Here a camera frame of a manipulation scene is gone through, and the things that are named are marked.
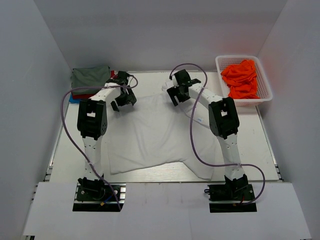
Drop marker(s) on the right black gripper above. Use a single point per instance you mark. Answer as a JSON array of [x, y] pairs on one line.
[[173, 92]]

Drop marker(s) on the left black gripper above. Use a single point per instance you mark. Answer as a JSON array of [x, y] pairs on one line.
[[130, 98]]

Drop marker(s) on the white t-shirt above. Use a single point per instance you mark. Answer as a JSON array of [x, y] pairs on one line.
[[154, 132]]

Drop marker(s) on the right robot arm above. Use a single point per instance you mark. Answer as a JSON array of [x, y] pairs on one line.
[[223, 123]]

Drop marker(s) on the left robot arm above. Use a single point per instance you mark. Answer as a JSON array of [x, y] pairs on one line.
[[92, 120]]

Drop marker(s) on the folded grey t-shirt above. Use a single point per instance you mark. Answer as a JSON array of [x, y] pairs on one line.
[[90, 77]]

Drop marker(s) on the folded red t-shirt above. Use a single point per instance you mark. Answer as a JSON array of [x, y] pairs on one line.
[[87, 93]]

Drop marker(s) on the folded blue t-shirt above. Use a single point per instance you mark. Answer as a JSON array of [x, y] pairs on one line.
[[73, 101]]

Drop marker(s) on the orange t-shirt in basket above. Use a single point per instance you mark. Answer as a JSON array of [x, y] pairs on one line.
[[241, 80]]

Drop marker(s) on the white plastic basket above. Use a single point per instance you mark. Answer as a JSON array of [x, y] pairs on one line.
[[263, 88]]

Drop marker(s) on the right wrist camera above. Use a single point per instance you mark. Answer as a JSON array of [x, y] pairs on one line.
[[180, 78]]

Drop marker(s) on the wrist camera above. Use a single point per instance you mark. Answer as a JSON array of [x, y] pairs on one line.
[[180, 78], [123, 77]]

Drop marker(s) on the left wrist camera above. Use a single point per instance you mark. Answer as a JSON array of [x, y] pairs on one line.
[[123, 77]]

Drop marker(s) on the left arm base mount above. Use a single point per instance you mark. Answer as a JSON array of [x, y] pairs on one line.
[[97, 197]]

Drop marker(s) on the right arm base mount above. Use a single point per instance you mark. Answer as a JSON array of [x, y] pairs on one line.
[[234, 196]]

